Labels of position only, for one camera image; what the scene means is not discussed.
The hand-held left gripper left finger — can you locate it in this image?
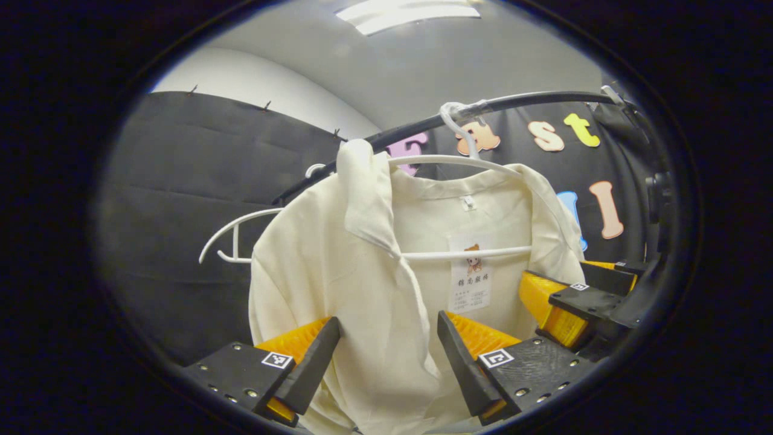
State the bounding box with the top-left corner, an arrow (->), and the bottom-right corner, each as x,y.
175,315 -> 341,428

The ceiling light panel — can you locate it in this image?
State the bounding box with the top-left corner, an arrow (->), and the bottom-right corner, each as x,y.
335,0 -> 482,36

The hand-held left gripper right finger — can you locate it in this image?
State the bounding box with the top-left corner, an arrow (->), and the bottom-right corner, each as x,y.
437,310 -> 598,427

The black backdrop cloth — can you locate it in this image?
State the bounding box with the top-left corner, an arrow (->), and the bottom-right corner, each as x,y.
97,91 -> 665,366

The cream button-up shirt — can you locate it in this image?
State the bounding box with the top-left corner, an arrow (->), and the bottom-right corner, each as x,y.
249,139 -> 586,435

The white plastic clothes hanger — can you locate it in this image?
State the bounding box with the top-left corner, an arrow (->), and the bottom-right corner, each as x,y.
386,101 -> 535,262
199,163 -> 330,265

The black clothes rail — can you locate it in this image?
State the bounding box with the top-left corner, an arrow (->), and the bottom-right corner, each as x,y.
272,91 -> 665,206

